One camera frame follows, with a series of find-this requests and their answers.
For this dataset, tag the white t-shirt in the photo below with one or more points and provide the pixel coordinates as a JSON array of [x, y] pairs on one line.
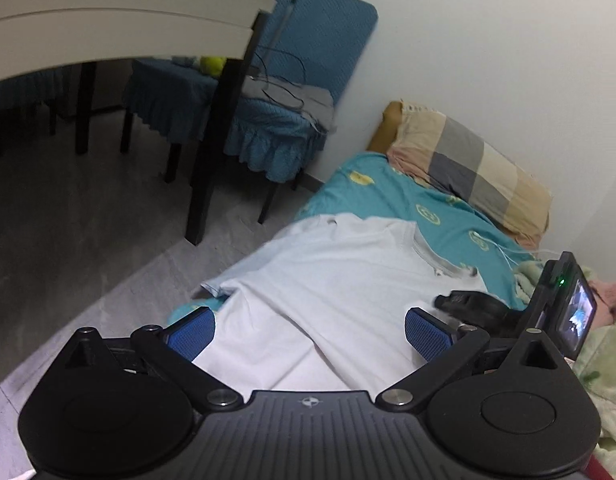
[[313, 285]]

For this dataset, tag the grey cloth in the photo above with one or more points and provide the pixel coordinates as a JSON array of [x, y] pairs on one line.
[[313, 102]]

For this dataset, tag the teal printed bed sheet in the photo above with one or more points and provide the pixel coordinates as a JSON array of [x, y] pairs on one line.
[[388, 195]]

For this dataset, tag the white table with black legs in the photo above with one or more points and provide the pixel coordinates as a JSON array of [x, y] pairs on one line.
[[112, 20]]

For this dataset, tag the plaid pillow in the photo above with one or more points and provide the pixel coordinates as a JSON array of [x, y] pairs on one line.
[[468, 170]]

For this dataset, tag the blue covered chair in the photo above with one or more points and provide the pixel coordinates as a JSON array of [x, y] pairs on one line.
[[333, 40], [17, 90], [162, 95]]

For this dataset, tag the pale green fluffy blanket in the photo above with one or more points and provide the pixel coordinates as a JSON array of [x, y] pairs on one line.
[[608, 365]]

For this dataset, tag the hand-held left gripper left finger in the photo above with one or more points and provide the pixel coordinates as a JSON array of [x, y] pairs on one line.
[[191, 332]]

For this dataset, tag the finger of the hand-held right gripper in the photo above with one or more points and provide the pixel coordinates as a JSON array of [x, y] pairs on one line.
[[468, 304]]

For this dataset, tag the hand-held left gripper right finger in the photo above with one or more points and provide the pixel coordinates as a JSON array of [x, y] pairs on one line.
[[427, 332]]

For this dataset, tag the brown pillow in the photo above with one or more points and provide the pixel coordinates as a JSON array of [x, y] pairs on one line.
[[383, 130]]

